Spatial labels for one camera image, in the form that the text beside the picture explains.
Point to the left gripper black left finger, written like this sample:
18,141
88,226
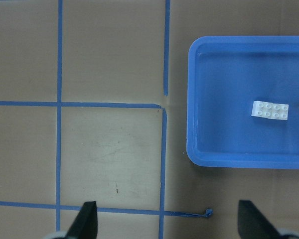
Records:
85,225

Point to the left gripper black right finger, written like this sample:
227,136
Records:
252,224

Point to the white block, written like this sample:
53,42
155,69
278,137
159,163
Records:
262,109
280,111

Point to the blue plastic tray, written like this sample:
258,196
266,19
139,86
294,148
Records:
226,74

